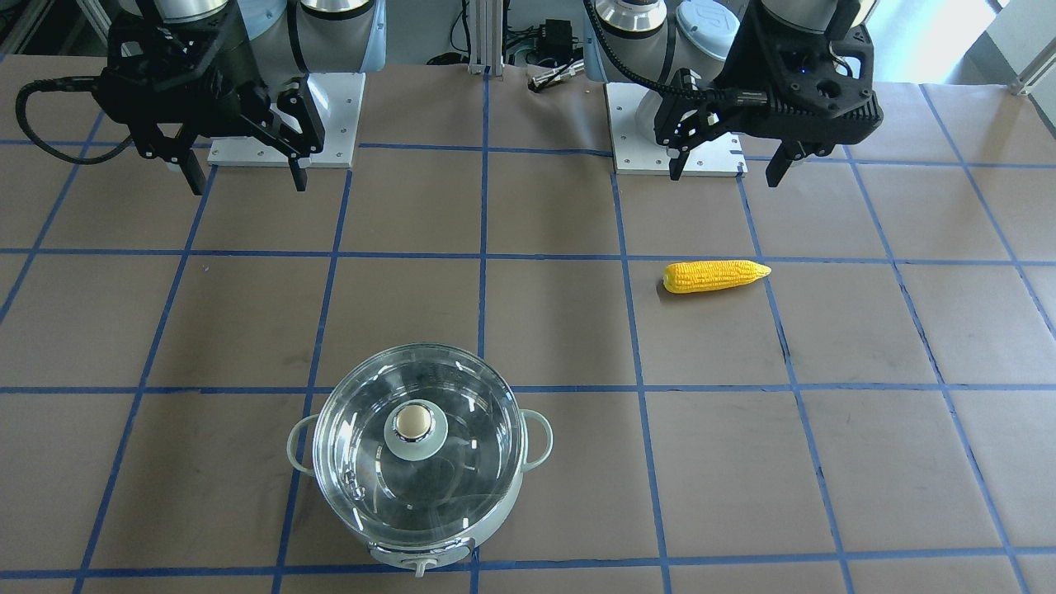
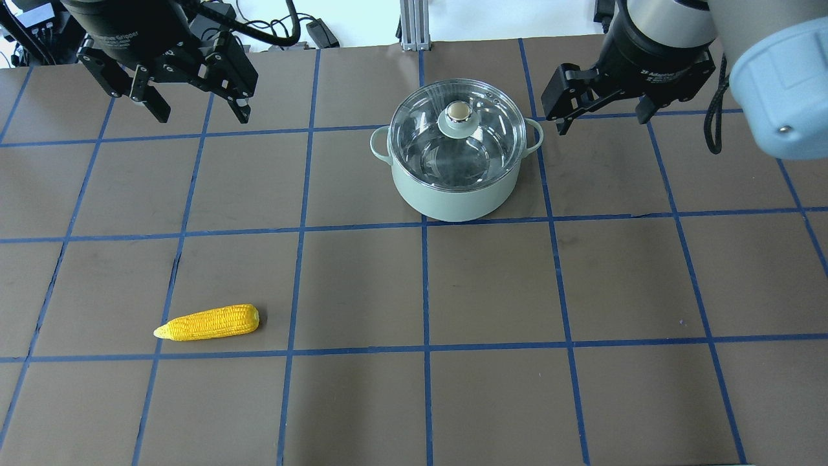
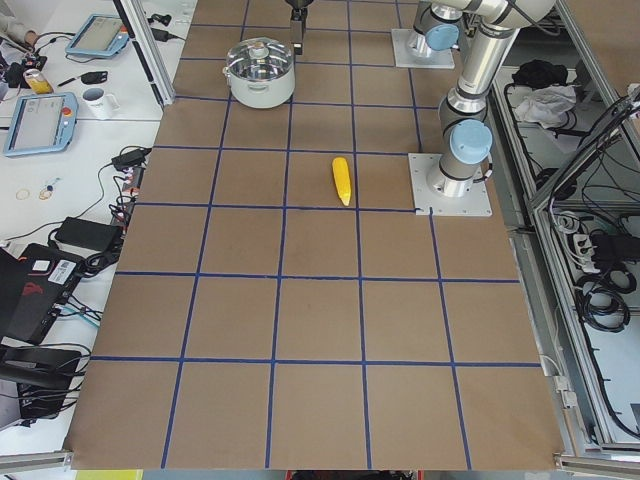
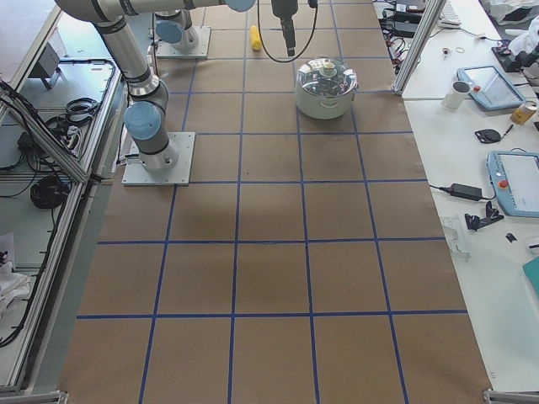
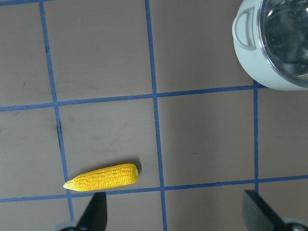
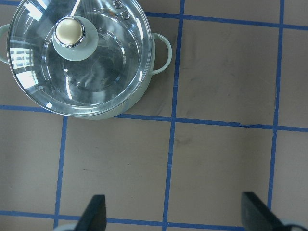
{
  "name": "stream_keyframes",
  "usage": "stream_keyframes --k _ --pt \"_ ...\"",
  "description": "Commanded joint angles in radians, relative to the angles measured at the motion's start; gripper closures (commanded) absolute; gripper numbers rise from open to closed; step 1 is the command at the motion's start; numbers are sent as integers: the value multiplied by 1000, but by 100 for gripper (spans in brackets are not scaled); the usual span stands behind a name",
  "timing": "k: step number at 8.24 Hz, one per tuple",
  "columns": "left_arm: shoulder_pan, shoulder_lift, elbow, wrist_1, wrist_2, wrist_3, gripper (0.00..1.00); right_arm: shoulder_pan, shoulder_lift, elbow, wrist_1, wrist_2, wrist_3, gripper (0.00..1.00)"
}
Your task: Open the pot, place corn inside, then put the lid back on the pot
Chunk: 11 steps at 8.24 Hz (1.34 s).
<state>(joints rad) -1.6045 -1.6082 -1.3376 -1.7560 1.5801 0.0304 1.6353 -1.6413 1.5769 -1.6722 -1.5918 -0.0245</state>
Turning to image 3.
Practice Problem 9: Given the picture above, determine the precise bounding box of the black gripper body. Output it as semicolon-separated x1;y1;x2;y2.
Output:
286;0;313;54

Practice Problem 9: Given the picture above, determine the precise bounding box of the white power strip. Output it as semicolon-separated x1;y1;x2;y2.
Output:
572;233;600;274

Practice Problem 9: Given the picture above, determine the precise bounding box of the black small pouch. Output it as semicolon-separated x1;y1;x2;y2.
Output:
80;71;109;85

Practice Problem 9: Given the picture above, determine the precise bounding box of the white crumpled cloth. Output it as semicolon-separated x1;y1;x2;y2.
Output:
514;86;577;128

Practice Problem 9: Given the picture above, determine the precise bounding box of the aluminium frame post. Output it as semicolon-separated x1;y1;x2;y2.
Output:
113;0;175;108

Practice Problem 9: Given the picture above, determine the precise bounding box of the white mug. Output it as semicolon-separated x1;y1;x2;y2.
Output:
82;88;120;120

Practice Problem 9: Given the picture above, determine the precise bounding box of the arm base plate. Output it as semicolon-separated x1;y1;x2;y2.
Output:
408;153;492;217
391;29;455;70

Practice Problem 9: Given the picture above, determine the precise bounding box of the brown paper table cover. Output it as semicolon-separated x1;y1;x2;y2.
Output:
65;1;563;471

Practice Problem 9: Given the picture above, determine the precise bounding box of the near blue teach pendant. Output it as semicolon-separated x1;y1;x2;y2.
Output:
3;92;78;157

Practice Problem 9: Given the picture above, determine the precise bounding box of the mint green cooking pot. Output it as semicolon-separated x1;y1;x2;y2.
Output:
223;65;295;109

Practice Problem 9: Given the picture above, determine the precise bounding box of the black coiled cable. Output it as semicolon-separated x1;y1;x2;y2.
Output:
573;269;632;332

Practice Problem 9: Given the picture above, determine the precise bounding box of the black power adapter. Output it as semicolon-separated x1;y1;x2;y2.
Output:
54;217;123;252

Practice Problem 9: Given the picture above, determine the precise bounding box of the yellow drink can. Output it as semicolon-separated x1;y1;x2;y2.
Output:
23;69;53;94

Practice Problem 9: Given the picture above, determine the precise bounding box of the glass pot lid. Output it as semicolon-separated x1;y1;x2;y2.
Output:
226;37;294;81

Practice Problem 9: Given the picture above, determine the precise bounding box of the yellow corn cob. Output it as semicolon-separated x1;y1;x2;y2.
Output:
332;157;352;206

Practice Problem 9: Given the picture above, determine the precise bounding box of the blue teach pendant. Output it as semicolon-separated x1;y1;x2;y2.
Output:
65;14;129;58
3;92;78;157

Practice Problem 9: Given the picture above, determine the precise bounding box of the black cloth bundle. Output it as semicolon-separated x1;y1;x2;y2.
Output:
512;59;568;89

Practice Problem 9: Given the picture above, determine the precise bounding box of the black laptop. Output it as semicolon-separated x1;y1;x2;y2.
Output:
1;243;84;345

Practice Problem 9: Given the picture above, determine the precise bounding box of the far blue teach pendant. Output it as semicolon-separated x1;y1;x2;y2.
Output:
65;14;129;58

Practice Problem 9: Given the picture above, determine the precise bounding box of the black pen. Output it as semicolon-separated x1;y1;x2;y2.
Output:
57;77;79;87

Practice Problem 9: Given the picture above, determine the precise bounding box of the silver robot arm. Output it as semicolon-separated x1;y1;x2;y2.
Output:
286;0;462;58
427;1;554;198

